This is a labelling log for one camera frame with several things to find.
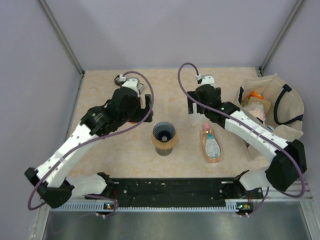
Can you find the glass flask carafe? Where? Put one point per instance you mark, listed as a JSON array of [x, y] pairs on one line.
[[163, 152]]

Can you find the black rectangular box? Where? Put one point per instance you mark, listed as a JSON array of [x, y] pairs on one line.
[[141, 86]]

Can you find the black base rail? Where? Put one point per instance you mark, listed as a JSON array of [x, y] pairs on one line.
[[177, 192]]

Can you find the orange capped bottle in bag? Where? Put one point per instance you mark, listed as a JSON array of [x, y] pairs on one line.
[[255, 95]]

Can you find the beige tote bag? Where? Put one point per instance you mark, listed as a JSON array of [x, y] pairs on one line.
[[285, 116]]

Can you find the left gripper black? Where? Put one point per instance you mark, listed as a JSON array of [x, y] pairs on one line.
[[142, 113]]

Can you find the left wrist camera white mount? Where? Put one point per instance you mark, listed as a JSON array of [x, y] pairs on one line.
[[130, 82]]

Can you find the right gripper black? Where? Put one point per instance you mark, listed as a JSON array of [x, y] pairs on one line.
[[194, 94]]

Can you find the left aluminium frame post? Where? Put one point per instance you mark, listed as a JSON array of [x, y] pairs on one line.
[[60, 36]]

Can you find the orange soap bottle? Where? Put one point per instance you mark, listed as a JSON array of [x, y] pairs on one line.
[[210, 144]]

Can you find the grey cable duct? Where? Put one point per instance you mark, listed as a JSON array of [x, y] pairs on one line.
[[106, 206]]

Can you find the right aluminium frame post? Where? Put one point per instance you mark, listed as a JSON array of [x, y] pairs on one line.
[[298, 6]]

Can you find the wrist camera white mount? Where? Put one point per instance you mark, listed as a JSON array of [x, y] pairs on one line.
[[130, 82], [205, 80]]

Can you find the blue cone dripper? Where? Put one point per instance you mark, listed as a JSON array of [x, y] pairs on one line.
[[164, 131]]

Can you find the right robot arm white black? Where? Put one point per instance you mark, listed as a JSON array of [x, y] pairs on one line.
[[286, 159]]

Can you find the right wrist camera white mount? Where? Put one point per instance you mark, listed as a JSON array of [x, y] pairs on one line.
[[205, 80]]

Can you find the aluminium frame post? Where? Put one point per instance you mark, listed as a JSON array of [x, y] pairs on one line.
[[298, 6], [60, 36]]

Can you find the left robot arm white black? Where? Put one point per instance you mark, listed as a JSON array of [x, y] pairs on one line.
[[100, 122]]

